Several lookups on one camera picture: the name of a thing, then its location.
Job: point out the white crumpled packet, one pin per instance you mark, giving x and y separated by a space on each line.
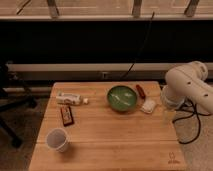
148 106

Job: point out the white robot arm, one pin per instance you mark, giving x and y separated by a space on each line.
187 81

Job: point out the red marker pen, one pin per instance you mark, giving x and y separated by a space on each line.
140 91

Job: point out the brown chocolate bar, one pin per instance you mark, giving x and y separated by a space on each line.
66 114

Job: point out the green ceramic bowl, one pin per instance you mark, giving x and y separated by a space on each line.
122 98

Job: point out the white plastic cup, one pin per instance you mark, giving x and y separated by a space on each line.
57 140

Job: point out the white tube with cap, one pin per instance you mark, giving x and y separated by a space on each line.
70 99

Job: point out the white baseboard heater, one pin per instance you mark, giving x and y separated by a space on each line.
99 71

